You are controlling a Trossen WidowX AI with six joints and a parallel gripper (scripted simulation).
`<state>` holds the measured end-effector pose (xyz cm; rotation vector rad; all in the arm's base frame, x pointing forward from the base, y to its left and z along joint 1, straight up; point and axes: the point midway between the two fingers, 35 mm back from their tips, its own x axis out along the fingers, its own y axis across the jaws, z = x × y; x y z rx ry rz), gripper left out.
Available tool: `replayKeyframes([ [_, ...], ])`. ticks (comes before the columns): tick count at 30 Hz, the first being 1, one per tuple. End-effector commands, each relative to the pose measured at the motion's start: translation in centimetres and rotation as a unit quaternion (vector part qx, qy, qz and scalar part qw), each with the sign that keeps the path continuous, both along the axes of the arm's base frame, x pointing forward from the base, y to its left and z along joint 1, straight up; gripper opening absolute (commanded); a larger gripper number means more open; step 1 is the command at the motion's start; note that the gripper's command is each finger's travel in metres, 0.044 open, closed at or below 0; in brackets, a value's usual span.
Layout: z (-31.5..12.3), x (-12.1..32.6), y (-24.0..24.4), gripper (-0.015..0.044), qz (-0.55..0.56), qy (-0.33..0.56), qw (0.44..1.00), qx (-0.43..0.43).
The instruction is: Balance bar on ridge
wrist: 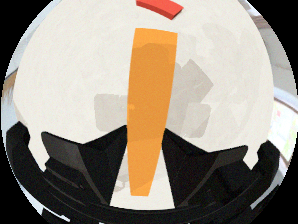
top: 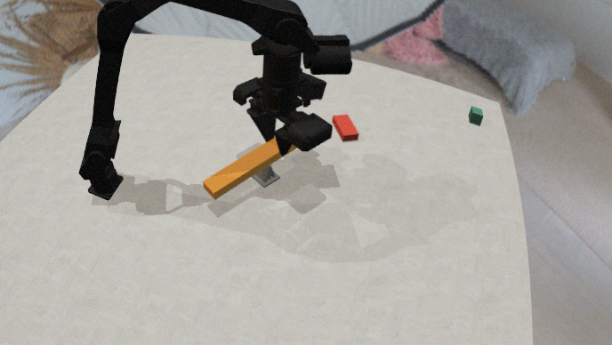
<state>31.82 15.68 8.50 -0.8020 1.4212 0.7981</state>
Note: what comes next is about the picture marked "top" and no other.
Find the orange bar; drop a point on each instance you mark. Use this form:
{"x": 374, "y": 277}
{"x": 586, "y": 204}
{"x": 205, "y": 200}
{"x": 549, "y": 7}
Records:
{"x": 242, "y": 169}

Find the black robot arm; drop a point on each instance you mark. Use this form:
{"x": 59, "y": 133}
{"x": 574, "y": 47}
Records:
{"x": 288, "y": 38}

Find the small green cube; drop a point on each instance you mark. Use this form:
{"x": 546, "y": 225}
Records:
{"x": 475, "y": 115}

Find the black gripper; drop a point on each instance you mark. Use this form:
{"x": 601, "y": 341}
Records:
{"x": 272, "y": 100}

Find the red rectangular block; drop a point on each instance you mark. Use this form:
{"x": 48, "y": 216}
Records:
{"x": 345, "y": 128}

